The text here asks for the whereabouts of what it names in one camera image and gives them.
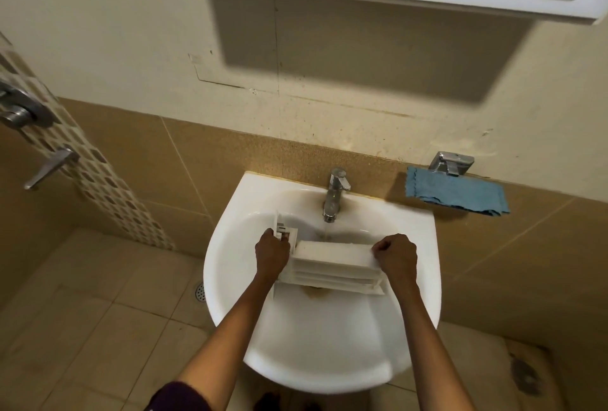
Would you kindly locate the person's right hand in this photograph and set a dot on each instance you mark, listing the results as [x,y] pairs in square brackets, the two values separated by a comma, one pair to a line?
[398,261]

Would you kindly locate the person's left hand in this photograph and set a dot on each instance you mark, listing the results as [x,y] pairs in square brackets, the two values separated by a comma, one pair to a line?
[271,256]

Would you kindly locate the white detergent drawer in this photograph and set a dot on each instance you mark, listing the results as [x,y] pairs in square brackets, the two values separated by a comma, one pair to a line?
[337,263]

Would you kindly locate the person's left forearm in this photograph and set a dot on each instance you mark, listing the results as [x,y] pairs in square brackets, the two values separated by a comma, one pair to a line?
[223,344]

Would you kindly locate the person's right forearm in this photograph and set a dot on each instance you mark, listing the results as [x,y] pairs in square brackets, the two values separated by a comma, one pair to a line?
[432,353]

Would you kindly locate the person's dark patterned left sleeve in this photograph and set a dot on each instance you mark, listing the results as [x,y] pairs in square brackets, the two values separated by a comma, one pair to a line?
[178,399]

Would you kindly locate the round metal floor drain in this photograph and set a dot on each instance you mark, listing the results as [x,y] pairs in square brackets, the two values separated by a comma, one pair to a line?
[200,292]

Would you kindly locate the chrome sink faucet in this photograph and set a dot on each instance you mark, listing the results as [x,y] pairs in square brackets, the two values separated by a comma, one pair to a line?
[335,194]

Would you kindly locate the blue cloth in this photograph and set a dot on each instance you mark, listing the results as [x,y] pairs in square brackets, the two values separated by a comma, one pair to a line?
[456,192]

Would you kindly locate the white ceramic sink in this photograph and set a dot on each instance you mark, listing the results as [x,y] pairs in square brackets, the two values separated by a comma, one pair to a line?
[323,339]

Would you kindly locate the chrome shower valve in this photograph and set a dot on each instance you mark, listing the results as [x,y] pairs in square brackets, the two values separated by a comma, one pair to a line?
[21,109]

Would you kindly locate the chrome wall holder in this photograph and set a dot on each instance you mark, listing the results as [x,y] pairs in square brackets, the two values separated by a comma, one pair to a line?
[451,163]

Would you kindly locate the chrome wall tap lever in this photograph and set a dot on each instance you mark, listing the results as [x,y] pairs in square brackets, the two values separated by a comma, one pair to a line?
[50,166]

